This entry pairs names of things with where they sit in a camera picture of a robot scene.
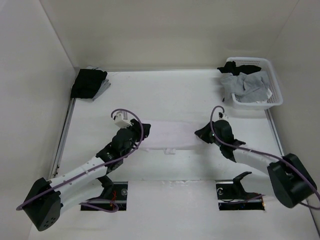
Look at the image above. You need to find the white tank top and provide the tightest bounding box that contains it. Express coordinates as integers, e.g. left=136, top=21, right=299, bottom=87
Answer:
left=138, top=120, right=204, bottom=155

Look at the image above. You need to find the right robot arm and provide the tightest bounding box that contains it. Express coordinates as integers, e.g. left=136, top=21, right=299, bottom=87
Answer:
left=195, top=119, right=320, bottom=208

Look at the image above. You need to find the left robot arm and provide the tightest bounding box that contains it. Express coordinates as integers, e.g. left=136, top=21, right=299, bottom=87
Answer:
left=22, top=119, right=151, bottom=232

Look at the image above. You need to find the black tank top in basket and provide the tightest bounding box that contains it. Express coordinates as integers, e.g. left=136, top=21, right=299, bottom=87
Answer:
left=217, top=61, right=262, bottom=76

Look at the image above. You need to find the folded black tank top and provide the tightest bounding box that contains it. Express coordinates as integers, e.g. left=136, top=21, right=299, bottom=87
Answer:
left=70, top=68, right=109, bottom=100

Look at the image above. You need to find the white plastic laundry basket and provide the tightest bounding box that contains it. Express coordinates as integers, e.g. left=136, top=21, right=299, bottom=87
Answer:
left=221, top=57, right=283, bottom=110

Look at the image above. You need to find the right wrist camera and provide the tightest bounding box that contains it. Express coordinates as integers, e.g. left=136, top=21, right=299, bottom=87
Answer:
left=218, top=112, right=229, bottom=121

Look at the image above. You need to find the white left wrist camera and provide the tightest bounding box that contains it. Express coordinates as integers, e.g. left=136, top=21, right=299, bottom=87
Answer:
left=113, top=111, right=132, bottom=129

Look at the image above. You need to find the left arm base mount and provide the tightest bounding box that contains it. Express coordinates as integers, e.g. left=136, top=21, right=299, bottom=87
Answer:
left=89, top=181, right=129, bottom=211

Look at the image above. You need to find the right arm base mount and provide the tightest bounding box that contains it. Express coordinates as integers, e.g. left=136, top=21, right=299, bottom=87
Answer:
left=215, top=171, right=265, bottom=211

